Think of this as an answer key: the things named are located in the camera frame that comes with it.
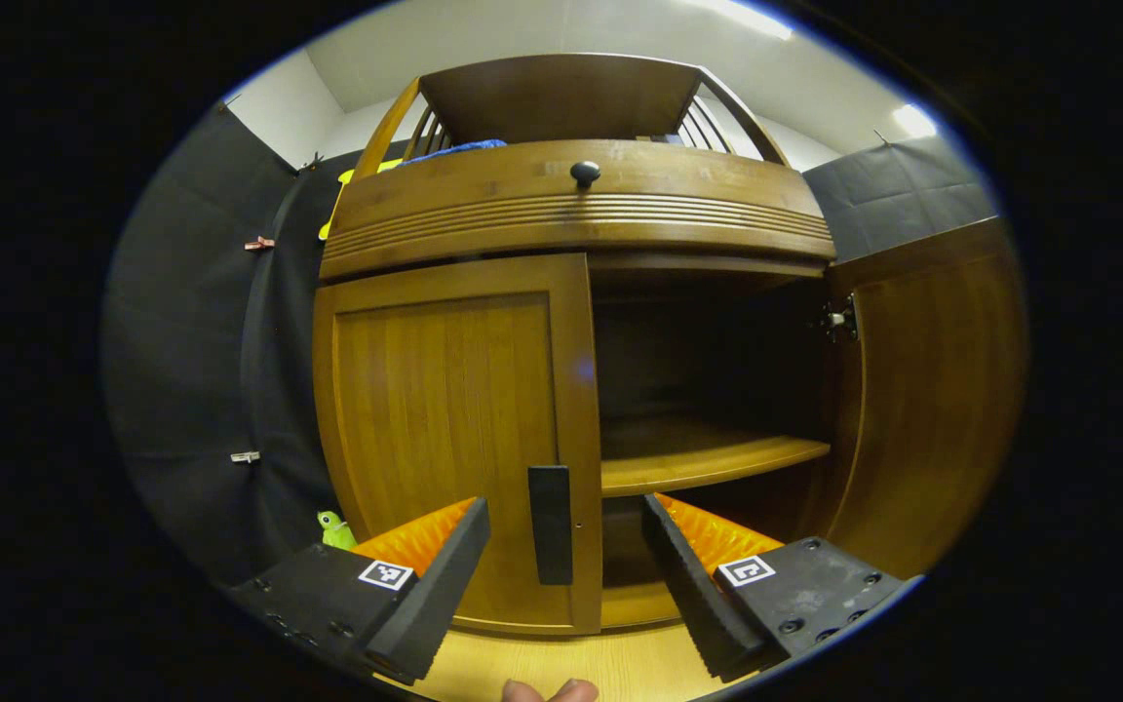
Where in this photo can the wooden drawer with black knob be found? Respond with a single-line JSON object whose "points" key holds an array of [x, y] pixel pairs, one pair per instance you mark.
{"points": [[484, 195]]}

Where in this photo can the small ceiling light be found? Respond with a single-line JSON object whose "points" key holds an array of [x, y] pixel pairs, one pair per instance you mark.
{"points": [[914, 120]]}

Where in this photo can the blue cloth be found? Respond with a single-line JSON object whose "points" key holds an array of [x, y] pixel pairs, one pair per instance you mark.
{"points": [[464, 147]]}

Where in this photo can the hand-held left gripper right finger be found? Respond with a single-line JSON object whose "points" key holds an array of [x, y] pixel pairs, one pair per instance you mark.
{"points": [[688, 595]]}

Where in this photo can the green plush toy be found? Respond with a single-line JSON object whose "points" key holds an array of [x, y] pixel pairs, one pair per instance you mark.
{"points": [[332, 531]]}

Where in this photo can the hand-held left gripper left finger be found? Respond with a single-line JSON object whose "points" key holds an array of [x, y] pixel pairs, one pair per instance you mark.
{"points": [[440, 585]]}

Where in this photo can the red clip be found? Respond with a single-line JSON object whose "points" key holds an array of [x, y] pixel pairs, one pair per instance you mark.
{"points": [[259, 243]]}

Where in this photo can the wooden cabinet door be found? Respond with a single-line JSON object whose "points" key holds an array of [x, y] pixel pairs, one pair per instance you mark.
{"points": [[932, 390], [445, 409]]}

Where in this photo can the silver clip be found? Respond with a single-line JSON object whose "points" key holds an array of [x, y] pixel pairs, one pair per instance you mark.
{"points": [[245, 456]]}

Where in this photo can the wooden double-door shoe cabinet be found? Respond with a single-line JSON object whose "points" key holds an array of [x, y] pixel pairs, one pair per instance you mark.
{"points": [[708, 458]]}

